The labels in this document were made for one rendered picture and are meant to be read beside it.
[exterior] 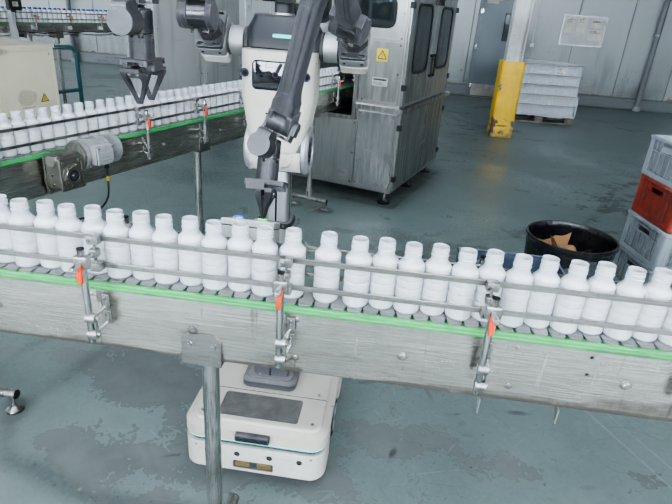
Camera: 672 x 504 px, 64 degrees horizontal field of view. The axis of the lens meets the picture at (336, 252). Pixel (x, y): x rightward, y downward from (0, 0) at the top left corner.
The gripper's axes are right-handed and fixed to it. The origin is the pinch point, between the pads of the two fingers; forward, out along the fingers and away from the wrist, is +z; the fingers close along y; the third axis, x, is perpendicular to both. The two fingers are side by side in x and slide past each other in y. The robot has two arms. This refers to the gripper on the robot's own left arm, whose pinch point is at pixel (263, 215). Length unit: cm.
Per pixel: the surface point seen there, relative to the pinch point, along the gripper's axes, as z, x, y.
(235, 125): -50, 201, -70
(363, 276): 10.7, -17.8, 28.2
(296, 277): 12.9, -16.5, 12.9
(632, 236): -7, 192, 175
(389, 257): 5.7, -18.0, 33.4
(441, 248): 2.6, -15.6, 44.8
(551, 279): 6, -18, 69
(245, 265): 11.5, -16.5, 0.8
